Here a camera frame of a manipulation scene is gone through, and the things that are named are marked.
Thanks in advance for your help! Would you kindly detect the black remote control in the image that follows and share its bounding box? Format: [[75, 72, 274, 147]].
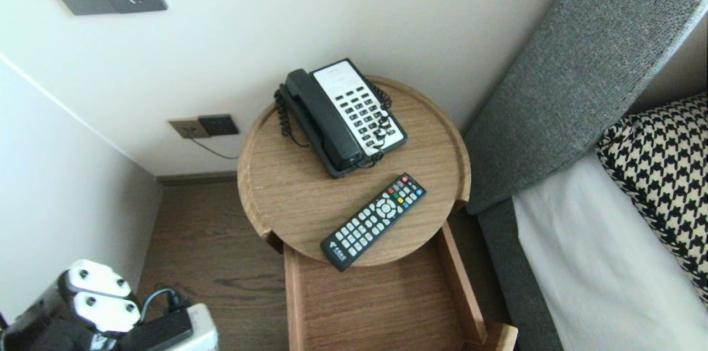
[[320, 172, 428, 273]]

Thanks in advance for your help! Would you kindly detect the round wooden side table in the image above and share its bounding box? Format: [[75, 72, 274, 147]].
[[284, 220, 519, 351]]

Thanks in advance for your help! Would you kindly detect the black telephone handset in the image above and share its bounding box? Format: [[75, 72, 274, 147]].
[[284, 68, 366, 171]]

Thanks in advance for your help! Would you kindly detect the round wooden bedside table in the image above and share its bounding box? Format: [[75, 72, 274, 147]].
[[238, 75, 472, 268]]

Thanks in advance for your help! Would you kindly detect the wooden baseboard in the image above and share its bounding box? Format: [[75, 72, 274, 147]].
[[157, 171, 240, 186]]

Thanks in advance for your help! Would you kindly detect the grey upholstered headboard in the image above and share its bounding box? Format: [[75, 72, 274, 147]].
[[464, 0, 708, 216]]

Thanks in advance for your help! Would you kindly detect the white bed sheet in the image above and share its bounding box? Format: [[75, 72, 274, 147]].
[[511, 151, 708, 351]]

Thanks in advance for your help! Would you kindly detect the houndstooth pillow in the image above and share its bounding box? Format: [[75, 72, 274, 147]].
[[595, 92, 708, 304]]

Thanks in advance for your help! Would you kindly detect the black white corded telephone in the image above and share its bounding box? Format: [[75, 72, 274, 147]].
[[278, 58, 408, 179]]

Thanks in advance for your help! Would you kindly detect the black coiled telephone cord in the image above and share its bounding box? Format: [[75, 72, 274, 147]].
[[274, 80, 397, 169]]

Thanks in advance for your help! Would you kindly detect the thin black wall cable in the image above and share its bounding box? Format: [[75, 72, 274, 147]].
[[188, 135, 240, 161]]

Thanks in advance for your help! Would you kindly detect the beige wall socket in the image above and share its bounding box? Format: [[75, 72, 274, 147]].
[[169, 117, 212, 140]]

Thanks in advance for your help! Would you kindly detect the grey upholstered bed frame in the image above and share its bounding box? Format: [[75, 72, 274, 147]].
[[477, 198, 565, 351]]

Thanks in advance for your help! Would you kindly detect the black braided cable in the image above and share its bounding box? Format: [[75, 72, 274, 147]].
[[138, 286, 192, 325]]

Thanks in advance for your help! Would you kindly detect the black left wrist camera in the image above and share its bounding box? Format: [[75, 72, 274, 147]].
[[117, 310, 194, 351]]

